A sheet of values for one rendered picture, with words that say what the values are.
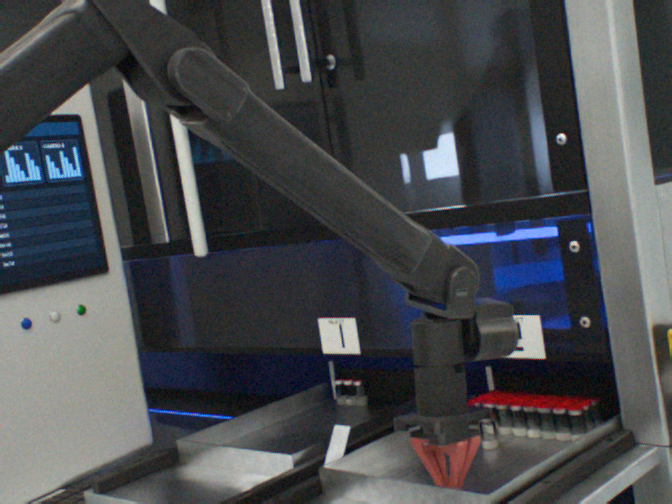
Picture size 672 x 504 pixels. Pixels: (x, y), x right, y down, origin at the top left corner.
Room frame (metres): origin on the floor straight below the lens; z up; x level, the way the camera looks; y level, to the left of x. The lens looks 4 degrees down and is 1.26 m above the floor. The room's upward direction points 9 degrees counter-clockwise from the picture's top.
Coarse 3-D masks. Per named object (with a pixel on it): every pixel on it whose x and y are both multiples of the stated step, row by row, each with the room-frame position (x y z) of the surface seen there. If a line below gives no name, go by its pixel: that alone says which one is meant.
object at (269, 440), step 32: (320, 384) 1.60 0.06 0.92; (256, 416) 1.49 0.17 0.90; (288, 416) 1.54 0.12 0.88; (320, 416) 1.51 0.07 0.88; (352, 416) 1.47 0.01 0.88; (384, 416) 1.34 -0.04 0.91; (192, 448) 1.35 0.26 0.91; (224, 448) 1.29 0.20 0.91; (256, 448) 1.37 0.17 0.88; (288, 448) 1.34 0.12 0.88; (320, 448) 1.23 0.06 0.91
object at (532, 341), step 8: (520, 320) 1.23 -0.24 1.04; (528, 320) 1.22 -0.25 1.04; (536, 320) 1.21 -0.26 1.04; (528, 328) 1.22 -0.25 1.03; (536, 328) 1.21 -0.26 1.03; (528, 336) 1.22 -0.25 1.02; (536, 336) 1.21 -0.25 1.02; (520, 344) 1.23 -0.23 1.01; (528, 344) 1.22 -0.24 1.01; (536, 344) 1.21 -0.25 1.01; (520, 352) 1.23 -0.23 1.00; (528, 352) 1.22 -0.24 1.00; (536, 352) 1.21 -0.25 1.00; (544, 352) 1.21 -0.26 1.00
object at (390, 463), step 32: (384, 448) 1.20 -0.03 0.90; (480, 448) 1.20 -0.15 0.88; (512, 448) 1.18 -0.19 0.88; (544, 448) 1.16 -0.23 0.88; (576, 448) 1.07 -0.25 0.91; (352, 480) 1.08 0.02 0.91; (384, 480) 1.04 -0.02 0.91; (416, 480) 1.11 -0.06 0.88; (480, 480) 1.08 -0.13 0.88; (512, 480) 0.97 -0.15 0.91
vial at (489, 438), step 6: (486, 420) 1.19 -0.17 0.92; (492, 420) 1.19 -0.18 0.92; (480, 426) 1.20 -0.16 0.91; (486, 426) 1.19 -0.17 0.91; (492, 426) 1.19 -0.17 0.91; (480, 432) 1.20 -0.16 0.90; (486, 432) 1.19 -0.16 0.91; (492, 432) 1.19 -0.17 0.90; (486, 438) 1.19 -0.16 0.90; (492, 438) 1.19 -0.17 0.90; (486, 444) 1.19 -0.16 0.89; (492, 444) 1.19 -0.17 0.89; (498, 444) 1.19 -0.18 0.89
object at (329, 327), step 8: (320, 320) 1.50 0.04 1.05; (328, 320) 1.48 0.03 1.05; (336, 320) 1.47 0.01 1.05; (344, 320) 1.46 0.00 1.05; (352, 320) 1.44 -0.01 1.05; (320, 328) 1.50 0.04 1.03; (328, 328) 1.48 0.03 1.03; (336, 328) 1.47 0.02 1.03; (344, 328) 1.46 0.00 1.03; (352, 328) 1.45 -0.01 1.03; (328, 336) 1.49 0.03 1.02; (336, 336) 1.47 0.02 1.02; (344, 336) 1.46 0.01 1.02; (352, 336) 1.45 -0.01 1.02; (328, 344) 1.49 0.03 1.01; (336, 344) 1.48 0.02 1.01; (352, 344) 1.45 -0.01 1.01; (328, 352) 1.49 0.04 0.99; (336, 352) 1.48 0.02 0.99; (344, 352) 1.46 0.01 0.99; (352, 352) 1.45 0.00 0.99; (360, 352) 1.44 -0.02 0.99
